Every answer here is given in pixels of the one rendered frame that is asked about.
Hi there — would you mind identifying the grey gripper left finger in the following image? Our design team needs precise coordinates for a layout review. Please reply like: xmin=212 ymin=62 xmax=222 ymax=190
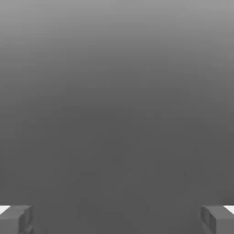
xmin=0 ymin=205 xmax=35 ymax=234

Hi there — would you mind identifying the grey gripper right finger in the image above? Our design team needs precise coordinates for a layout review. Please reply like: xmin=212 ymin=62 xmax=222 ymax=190
xmin=200 ymin=205 xmax=234 ymax=234

